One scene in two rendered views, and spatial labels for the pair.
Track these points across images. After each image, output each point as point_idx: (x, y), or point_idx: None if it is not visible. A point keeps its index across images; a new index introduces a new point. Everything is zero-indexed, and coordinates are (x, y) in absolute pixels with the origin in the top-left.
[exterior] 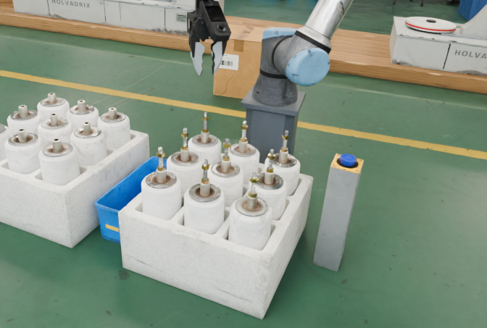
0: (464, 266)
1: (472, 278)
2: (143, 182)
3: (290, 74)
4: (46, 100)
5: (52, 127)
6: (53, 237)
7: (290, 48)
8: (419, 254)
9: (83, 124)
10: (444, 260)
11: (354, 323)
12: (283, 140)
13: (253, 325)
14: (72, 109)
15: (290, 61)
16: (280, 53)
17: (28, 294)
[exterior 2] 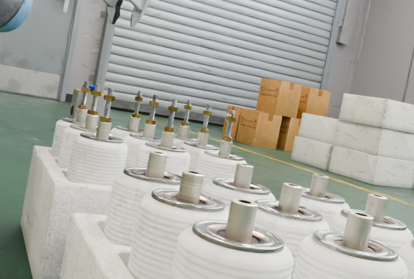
0: (0, 179)
1: (14, 179)
2: (243, 162)
3: (24, 16)
4: (255, 244)
5: (299, 207)
6: None
7: None
8: (4, 188)
9: (252, 165)
10: (0, 183)
11: None
12: (86, 95)
13: None
14: (214, 206)
15: None
16: None
17: None
